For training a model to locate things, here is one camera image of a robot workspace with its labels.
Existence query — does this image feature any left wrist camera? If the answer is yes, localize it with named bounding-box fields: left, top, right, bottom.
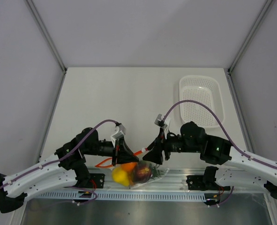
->
left=111, top=122, right=126, bottom=146

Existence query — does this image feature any orange fruit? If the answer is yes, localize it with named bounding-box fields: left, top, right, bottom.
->
left=120, top=162, right=137, bottom=172

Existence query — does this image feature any black mounting plate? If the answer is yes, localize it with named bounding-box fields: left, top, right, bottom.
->
left=186, top=175, right=231, bottom=191
left=78, top=173, right=105, bottom=199

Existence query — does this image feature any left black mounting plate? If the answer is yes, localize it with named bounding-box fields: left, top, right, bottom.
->
left=78, top=173, right=105, bottom=199

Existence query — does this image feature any left aluminium frame post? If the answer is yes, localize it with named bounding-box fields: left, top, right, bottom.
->
left=24, top=0, right=67, bottom=74

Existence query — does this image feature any aluminium frame post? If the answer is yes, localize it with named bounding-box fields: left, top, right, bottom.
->
left=24, top=0, right=67, bottom=74
left=227, top=0, right=276, bottom=76

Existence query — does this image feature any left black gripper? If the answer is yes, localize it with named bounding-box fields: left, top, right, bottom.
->
left=83, top=136, right=139, bottom=166

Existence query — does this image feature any toy pineapple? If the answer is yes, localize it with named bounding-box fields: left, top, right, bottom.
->
left=150, top=164, right=165, bottom=180

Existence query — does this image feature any clear zip top bag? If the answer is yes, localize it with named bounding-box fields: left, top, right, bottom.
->
left=95, top=147, right=171, bottom=190

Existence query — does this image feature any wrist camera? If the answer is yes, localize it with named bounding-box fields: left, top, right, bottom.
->
left=154, top=114, right=171, bottom=135
left=111, top=122, right=126, bottom=146

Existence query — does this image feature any right aluminium frame post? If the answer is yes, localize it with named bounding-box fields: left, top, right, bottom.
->
left=227, top=0, right=276, bottom=76

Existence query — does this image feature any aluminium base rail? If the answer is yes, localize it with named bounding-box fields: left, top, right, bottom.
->
left=25, top=166, right=269, bottom=195

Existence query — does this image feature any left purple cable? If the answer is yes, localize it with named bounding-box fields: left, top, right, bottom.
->
left=0, top=119, right=98, bottom=206

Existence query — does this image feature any white slotted cable duct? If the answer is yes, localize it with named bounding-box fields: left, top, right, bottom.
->
left=37, top=190, right=206, bottom=202

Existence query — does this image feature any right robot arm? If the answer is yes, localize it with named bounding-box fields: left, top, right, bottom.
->
left=143, top=122, right=277, bottom=200

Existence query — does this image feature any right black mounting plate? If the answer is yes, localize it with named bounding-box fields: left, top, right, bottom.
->
left=186, top=175, right=231, bottom=191

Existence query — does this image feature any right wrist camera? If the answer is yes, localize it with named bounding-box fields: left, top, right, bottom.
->
left=154, top=114, right=171, bottom=135

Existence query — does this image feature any dark red apple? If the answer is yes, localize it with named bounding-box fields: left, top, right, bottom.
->
left=133, top=161, right=151, bottom=183

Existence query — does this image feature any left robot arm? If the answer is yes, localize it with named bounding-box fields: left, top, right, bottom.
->
left=0, top=127, right=139, bottom=213

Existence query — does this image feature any white perforated basket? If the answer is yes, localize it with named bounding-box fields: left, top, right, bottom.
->
left=179, top=75, right=225, bottom=128

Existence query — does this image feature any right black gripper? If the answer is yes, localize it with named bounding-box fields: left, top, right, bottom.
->
left=143, top=127, right=201, bottom=165

